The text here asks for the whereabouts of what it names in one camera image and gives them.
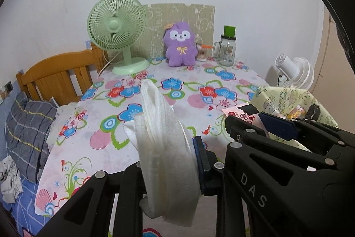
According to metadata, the crumpled white cloth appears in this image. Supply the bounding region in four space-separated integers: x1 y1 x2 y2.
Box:
0 155 24 204

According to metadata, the purple plush toy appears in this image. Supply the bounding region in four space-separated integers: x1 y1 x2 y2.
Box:
163 21 198 68

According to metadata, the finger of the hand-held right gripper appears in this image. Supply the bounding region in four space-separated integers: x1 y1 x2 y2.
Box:
259 113 355 147
225 115 267 150

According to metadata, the wooden bed headboard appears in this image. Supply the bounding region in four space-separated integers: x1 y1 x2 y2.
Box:
16 44 110 101

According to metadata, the colourful mat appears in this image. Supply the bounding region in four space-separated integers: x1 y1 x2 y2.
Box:
142 227 164 237

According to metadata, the black cloth item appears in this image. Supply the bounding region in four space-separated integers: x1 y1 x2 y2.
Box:
304 102 322 122

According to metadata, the grey plaid pillow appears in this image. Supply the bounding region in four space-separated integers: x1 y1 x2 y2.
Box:
6 91 59 183

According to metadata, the dark grey object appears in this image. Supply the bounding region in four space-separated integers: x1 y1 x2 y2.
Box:
313 0 355 71

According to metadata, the blue bed sheet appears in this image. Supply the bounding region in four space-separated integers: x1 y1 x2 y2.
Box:
0 170 53 237

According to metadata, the green desk fan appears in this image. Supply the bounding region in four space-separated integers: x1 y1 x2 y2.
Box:
87 0 150 76

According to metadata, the small jar with orange lid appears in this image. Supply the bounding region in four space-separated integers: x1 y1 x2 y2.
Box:
195 41 213 62

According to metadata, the floral tablecloth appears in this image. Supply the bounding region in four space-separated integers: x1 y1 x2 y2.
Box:
35 56 271 218

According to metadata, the white standing fan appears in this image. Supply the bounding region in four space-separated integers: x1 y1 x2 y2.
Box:
274 53 315 90

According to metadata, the patterned cardboard panel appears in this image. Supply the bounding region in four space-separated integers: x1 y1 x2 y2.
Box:
130 3 216 60

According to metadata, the yellow patterned bag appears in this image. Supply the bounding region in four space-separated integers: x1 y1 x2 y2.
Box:
251 86 339 151

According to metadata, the beige door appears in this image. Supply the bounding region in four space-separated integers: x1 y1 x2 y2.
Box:
315 0 355 126

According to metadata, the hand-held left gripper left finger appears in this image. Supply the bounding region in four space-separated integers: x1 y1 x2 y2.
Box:
36 162 146 237

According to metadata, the white fan cable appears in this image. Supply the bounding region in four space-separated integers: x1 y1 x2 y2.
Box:
98 50 117 77

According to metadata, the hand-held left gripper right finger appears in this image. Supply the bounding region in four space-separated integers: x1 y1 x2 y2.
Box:
193 136 242 237

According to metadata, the white paper towel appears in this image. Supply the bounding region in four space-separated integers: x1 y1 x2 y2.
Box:
123 79 201 227

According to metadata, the glass jar with green lid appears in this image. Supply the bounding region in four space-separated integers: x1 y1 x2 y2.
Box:
212 25 237 66

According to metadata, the white bedding cloth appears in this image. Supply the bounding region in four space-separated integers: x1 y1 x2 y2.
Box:
47 102 79 149

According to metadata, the pink and white packet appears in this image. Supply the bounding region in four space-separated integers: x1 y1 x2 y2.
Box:
222 104 269 137

